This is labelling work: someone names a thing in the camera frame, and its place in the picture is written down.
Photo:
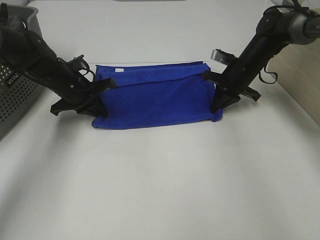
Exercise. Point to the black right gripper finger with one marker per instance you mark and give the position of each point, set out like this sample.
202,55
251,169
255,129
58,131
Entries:
223,99

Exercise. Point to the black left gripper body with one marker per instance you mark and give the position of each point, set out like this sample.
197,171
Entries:
75,90

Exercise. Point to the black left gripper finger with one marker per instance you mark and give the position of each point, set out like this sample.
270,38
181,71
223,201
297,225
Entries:
95,108

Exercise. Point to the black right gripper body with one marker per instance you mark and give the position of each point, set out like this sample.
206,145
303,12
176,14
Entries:
235,79

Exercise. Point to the blue microfiber towel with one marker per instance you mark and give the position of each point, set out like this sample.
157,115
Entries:
156,95

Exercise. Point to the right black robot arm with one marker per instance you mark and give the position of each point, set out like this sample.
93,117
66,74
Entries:
280,26

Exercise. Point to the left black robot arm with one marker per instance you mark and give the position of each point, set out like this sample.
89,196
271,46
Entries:
26,53

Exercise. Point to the grey perforated plastic basket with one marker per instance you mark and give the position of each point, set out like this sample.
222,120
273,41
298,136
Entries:
17,93

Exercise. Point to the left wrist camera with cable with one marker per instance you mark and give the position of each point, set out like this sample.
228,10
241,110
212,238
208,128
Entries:
80,65

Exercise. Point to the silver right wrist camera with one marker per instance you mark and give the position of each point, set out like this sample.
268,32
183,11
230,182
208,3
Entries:
222,57

